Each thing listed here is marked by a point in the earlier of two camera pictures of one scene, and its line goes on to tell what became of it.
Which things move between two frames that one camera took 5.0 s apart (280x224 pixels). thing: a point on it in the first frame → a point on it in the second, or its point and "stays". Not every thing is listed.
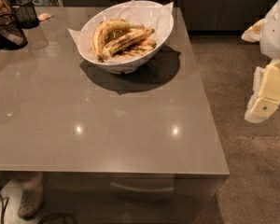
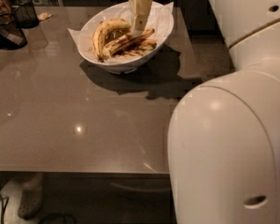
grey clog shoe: x=32 y=197 stays
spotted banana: x=145 y=48 stays
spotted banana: x=113 y=46 stays
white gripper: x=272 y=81 → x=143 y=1
